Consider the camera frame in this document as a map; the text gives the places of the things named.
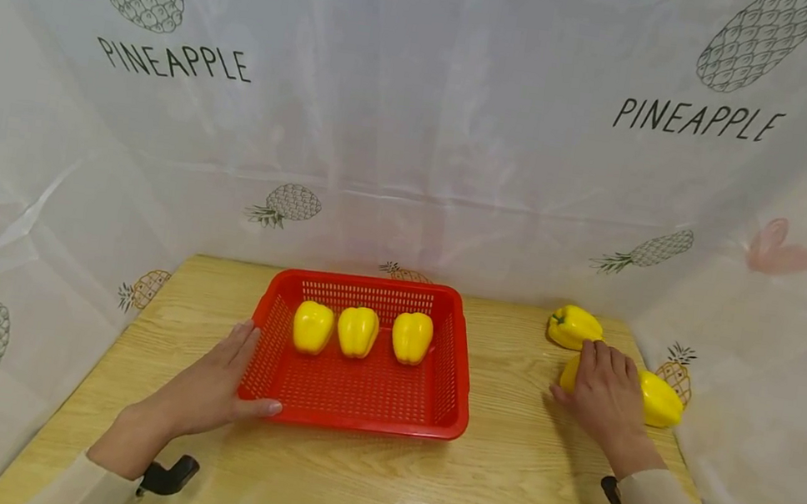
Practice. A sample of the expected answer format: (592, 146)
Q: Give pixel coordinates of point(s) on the person's right hand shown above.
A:
(607, 407)

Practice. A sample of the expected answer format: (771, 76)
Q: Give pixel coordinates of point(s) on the person's left hand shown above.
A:
(205, 391)

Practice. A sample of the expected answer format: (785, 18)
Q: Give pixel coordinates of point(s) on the person's left fingers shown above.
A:
(240, 350)

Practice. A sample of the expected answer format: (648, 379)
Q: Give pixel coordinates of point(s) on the person's right middle finger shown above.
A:
(604, 365)

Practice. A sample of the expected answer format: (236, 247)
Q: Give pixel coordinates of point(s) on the person's right little finger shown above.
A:
(634, 381)

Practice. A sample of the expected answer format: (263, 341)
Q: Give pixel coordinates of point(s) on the person's right thumb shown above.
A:
(561, 396)

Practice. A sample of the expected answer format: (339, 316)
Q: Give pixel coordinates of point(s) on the person's right index finger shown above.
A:
(588, 360)

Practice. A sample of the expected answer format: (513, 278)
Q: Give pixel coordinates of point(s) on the person's right ring finger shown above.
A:
(621, 373)

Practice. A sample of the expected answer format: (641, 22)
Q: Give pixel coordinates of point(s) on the person's left thumb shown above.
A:
(257, 408)

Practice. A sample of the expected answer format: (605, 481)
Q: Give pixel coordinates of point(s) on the yellow bell pepper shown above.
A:
(661, 400)
(412, 338)
(357, 332)
(569, 373)
(312, 328)
(574, 327)

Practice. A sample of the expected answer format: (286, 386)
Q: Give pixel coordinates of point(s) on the red plastic mesh basket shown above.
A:
(363, 394)

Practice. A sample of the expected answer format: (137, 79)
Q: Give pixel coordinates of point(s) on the person's left forearm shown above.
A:
(110, 451)

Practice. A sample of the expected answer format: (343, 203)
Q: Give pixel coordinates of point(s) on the black wrist band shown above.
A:
(611, 491)
(168, 475)

